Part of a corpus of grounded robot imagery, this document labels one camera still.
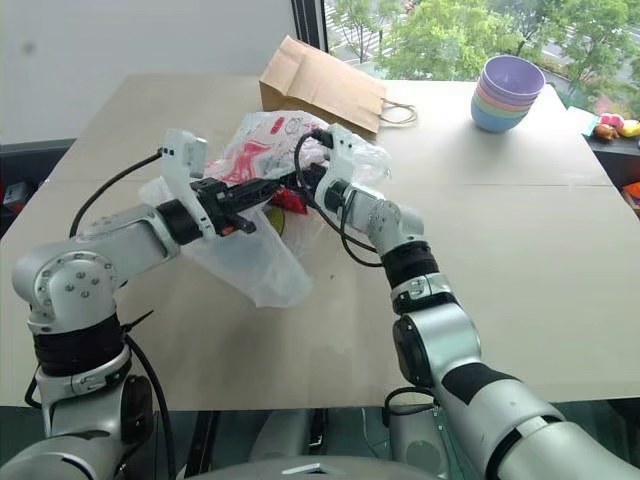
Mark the pink toy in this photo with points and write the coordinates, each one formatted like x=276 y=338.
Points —
x=611 y=120

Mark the green bowl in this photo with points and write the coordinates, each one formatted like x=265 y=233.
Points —
x=492 y=114

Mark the purple bowl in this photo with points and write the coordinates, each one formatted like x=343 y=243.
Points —
x=510 y=80

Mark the grey rounded robot body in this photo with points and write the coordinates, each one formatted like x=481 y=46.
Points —
x=300 y=445

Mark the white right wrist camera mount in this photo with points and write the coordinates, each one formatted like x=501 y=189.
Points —
x=341 y=155

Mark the brown toy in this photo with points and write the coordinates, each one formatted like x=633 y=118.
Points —
x=604 y=132

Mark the pink bowl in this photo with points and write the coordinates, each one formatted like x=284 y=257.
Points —
x=500 y=106

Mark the orange item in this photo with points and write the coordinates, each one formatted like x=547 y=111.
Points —
x=633 y=196

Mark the dark window frame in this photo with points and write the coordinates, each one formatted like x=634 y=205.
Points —
x=307 y=22

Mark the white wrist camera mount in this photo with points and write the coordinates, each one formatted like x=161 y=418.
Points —
x=176 y=150
x=341 y=155

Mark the blue bowl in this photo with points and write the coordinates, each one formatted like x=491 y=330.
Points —
x=495 y=124

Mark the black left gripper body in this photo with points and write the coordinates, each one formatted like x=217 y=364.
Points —
x=212 y=200

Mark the yellow round item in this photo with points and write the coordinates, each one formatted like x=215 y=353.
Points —
x=278 y=220

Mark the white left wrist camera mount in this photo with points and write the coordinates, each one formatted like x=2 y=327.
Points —
x=176 y=150

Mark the black side table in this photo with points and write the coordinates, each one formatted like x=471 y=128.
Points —
x=615 y=160

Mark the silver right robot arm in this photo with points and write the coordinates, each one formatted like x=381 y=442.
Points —
x=450 y=340

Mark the yellow toy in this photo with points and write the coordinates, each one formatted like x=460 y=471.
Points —
x=631 y=128

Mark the white plastic bag red print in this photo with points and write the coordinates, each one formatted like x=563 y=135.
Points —
x=260 y=145

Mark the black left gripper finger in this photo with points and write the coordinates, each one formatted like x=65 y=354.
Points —
x=252 y=191
x=239 y=223

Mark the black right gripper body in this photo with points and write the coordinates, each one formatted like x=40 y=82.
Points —
x=319 y=176

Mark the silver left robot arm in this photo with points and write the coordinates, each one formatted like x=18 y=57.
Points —
x=75 y=280

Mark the red packet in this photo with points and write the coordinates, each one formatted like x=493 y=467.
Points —
x=291 y=201

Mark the clear plastic bag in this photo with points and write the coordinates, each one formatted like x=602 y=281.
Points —
x=260 y=270

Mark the brown paper bag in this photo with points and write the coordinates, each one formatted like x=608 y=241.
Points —
x=320 y=80

